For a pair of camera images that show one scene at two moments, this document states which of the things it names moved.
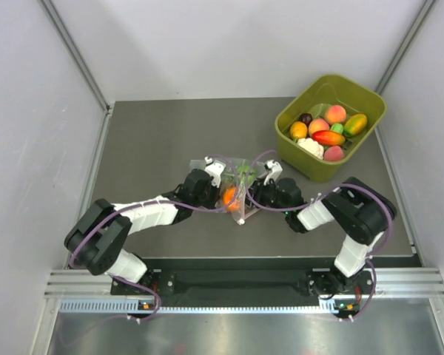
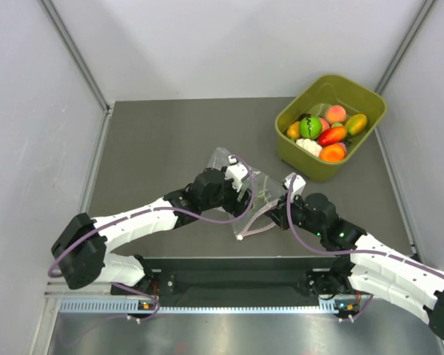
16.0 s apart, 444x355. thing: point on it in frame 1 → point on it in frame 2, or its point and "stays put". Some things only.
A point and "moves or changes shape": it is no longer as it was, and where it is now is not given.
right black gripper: [258, 188] → [279, 213]
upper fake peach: [335, 114] stays put
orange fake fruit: [229, 195] moves or changes shape
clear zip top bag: [234, 189] moves or changes shape
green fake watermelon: [246, 171] → [310, 127]
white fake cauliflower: [312, 146] stays put
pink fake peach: [334, 153] → [343, 146]
